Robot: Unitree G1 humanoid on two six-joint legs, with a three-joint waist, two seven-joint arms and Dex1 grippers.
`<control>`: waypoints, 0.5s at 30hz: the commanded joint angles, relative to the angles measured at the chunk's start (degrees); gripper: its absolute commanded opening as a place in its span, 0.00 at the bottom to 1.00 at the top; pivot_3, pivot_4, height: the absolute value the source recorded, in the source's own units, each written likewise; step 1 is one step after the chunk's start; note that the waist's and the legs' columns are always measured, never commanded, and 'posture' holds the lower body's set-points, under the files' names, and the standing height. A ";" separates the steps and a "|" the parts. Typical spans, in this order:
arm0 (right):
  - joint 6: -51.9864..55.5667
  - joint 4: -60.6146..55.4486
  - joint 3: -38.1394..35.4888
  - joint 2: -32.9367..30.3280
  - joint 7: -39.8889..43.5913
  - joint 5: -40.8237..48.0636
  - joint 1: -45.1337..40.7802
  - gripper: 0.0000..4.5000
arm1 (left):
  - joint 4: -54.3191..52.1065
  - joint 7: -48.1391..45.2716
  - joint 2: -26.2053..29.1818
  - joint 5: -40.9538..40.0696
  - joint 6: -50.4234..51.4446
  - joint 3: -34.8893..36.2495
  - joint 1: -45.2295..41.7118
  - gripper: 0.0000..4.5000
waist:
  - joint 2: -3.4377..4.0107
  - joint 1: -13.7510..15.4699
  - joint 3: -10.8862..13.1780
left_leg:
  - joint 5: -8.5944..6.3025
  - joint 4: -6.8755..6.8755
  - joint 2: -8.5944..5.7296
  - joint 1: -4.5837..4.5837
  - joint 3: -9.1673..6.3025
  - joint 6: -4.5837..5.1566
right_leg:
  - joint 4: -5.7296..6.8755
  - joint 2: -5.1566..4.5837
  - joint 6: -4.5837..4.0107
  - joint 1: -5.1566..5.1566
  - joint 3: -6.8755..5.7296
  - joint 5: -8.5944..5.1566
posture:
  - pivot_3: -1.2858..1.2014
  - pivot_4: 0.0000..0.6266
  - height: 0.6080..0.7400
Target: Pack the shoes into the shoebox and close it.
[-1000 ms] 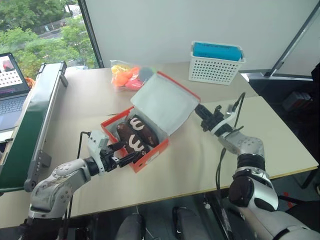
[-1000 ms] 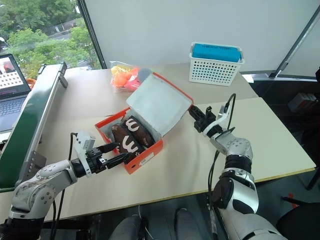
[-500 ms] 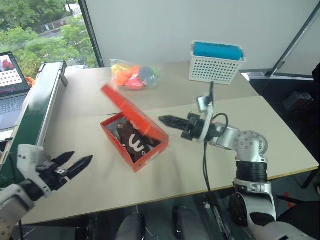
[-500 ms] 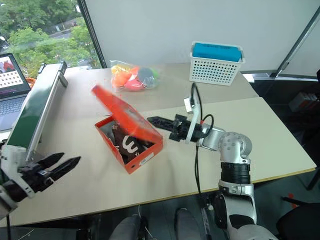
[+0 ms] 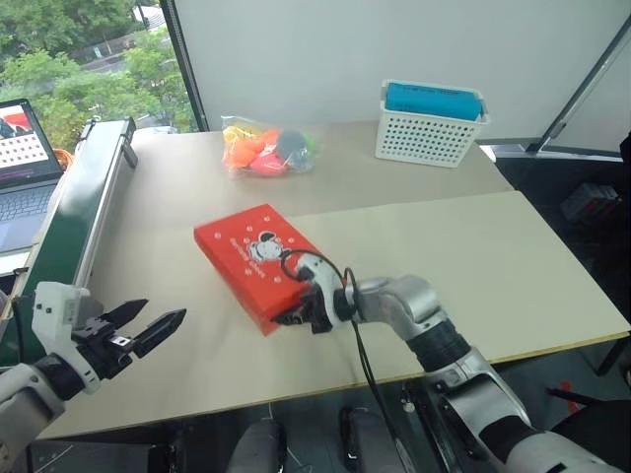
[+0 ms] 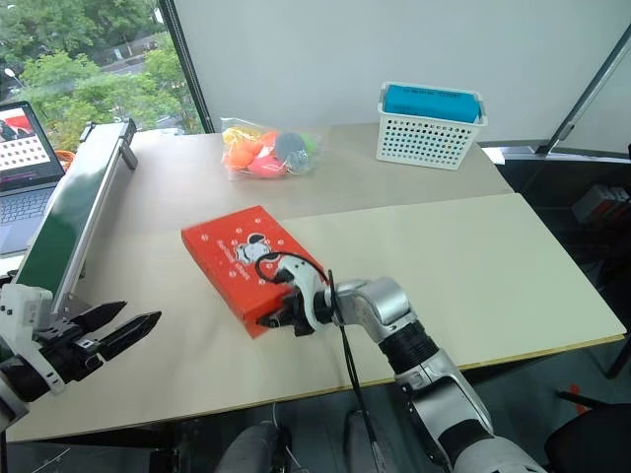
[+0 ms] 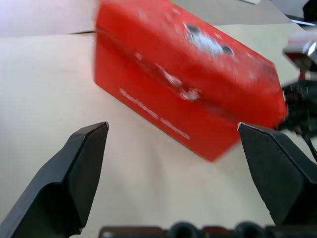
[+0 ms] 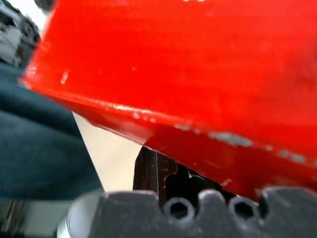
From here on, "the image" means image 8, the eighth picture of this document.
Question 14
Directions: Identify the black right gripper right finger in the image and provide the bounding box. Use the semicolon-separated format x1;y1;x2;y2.
157;151;225;200

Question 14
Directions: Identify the red cardboard shoe box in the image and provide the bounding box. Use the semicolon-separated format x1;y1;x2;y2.
22;0;317;202

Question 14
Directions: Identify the grey background equipment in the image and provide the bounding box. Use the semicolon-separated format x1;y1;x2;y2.
0;0;43;68

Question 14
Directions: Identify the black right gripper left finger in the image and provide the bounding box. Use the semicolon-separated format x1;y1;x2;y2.
133;145;159;193

